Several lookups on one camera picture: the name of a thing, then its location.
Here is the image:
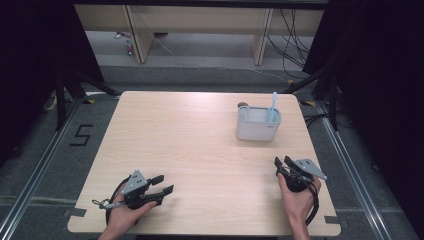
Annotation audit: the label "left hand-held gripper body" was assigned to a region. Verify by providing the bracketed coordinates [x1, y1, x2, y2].
[120, 169, 158, 211]

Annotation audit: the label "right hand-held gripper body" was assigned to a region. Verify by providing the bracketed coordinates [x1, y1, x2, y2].
[275, 158, 328, 194]

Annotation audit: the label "white plastic container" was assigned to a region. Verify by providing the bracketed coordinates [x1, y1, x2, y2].
[235, 105, 282, 142]

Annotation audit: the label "light blue toothbrush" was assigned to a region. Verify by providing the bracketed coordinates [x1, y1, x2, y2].
[267, 91, 279, 123]

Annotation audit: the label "person's right hand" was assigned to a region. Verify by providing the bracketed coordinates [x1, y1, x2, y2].
[277, 173, 322, 223]

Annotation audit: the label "person's left hand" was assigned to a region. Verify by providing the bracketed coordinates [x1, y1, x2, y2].
[105, 184, 158, 235]

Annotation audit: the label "grey tape piece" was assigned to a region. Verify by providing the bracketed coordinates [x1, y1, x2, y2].
[62, 207, 88, 219]
[324, 215, 350, 229]

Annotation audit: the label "black metal stand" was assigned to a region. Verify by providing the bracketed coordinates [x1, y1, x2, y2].
[282, 65, 340, 132]
[54, 69, 120, 132]

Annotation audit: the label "black curtain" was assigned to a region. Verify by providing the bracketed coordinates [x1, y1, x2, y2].
[0, 0, 105, 166]
[302, 0, 424, 231]

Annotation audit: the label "pink and red floor items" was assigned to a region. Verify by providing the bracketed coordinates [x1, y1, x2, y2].
[114, 31, 135, 57]

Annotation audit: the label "beige wooden desk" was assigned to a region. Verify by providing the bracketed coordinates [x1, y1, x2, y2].
[73, 4, 325, 66]

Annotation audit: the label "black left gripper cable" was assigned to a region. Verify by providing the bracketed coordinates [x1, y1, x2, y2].
[105, 175, 134, 225]

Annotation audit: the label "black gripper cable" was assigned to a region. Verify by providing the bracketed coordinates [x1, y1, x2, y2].
[303, 180, 321, 227]
[105, 175, 134, 225]

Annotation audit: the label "grey plug with wire loop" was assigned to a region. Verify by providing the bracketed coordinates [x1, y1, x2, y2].
[91, 198, 126, 211]

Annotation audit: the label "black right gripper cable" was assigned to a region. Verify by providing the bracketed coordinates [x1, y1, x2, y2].
[303, 180, 321, 227]

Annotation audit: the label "black floor cables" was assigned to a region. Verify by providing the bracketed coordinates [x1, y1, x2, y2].
[302, 112, 334, 129]

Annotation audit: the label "metal floor rail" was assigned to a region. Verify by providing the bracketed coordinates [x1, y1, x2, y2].
[0, 97, 83, 240]
[315, 100, 394, 240]

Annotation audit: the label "bundle of black cables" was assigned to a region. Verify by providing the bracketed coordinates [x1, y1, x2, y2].
[265, 8, 315, 80]

